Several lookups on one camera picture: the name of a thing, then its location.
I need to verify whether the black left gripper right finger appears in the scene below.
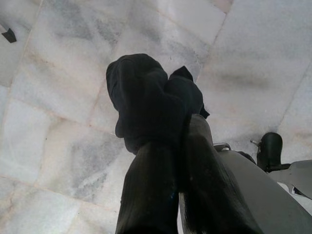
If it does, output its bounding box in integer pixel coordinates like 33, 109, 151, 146
168, 65, 264, 234

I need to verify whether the silver metal clothes rack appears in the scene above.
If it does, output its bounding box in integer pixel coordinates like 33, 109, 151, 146
0, 23, 18, 44

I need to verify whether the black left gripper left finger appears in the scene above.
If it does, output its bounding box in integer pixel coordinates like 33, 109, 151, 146
106, 54, 187, 234

